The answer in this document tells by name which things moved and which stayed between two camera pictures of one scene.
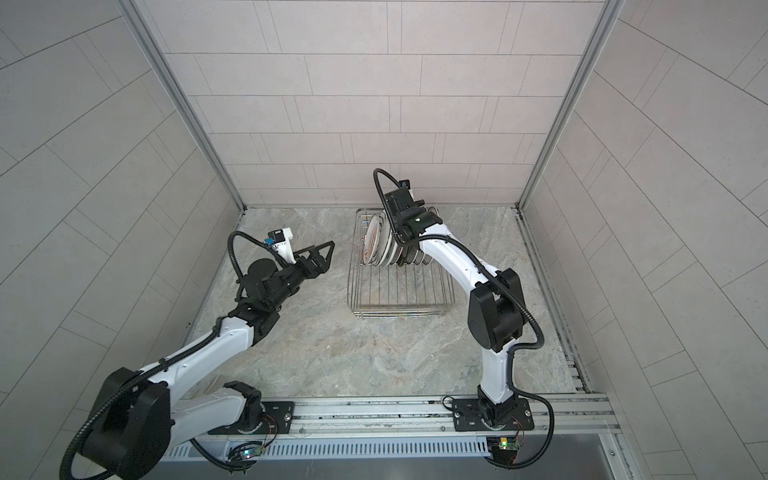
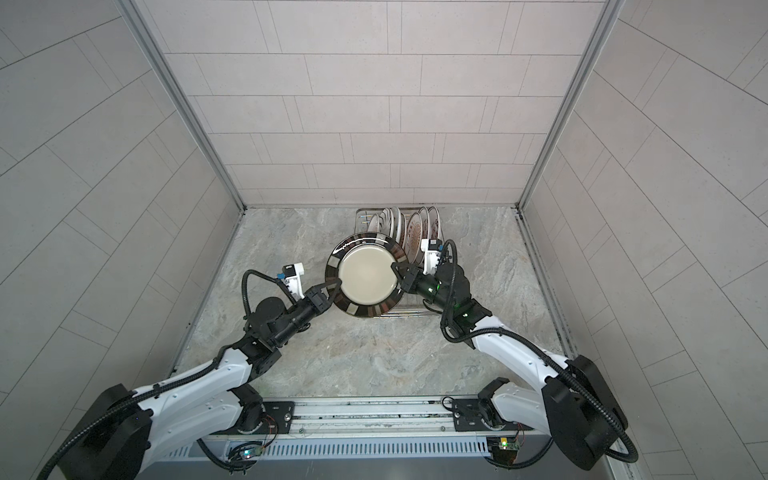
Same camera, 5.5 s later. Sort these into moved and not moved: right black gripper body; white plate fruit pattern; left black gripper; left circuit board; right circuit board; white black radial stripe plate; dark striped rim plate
Moved: right black gripper body; white black radial stripe plate; dark striped rim plate; left black gripper
Not moved: right circuit board; white plate fruit pattern; left circuit board
